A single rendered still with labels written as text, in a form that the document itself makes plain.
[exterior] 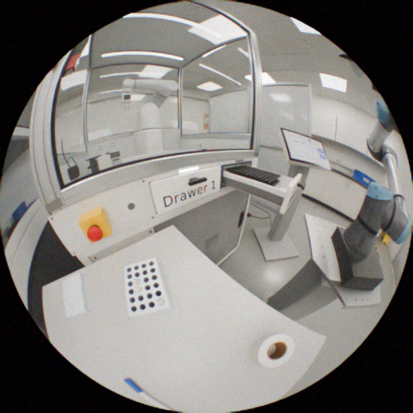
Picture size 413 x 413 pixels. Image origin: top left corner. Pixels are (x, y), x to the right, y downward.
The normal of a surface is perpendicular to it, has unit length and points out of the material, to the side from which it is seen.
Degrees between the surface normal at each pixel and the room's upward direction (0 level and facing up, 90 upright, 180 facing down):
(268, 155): 90
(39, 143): 90
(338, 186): 90
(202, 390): 0
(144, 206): 90
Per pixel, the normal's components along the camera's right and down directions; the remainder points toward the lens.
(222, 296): 0.00, -0.85
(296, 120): -0.78, 0.33
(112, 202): 0.67, 0.39
